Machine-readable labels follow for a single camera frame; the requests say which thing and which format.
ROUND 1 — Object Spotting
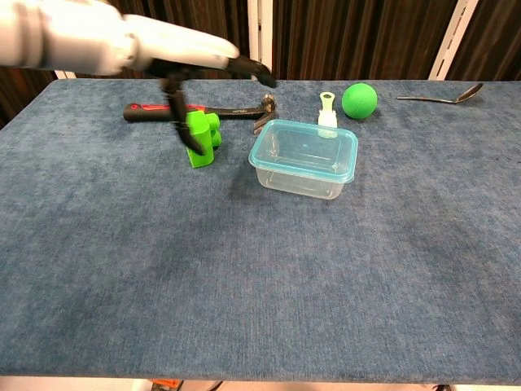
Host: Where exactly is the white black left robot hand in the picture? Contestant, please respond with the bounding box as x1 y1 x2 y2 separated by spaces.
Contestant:
121 14 278 157

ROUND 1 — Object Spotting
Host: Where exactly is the clear blue plastic container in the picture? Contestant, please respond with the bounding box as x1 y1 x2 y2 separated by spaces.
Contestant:
248 119 360 185

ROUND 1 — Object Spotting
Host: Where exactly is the clear container with teal lid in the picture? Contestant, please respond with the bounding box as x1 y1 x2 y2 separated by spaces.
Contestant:
254 121 353 201

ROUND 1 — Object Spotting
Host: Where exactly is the red black claw hammer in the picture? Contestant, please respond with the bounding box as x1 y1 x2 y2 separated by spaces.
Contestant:
123 93 278 136

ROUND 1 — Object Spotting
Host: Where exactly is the green plastic building block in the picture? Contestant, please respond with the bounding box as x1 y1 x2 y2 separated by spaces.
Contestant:
185 110 223 169

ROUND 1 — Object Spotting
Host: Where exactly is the green rubber ball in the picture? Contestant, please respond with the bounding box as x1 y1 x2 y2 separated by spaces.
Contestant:
341 82 379 121

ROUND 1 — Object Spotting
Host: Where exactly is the blue fabric table mat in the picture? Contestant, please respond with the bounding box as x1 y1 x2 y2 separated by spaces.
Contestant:
0 78 521 384

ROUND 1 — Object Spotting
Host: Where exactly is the silver metal spoon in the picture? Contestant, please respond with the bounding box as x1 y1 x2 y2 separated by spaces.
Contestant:
396 82 485 105

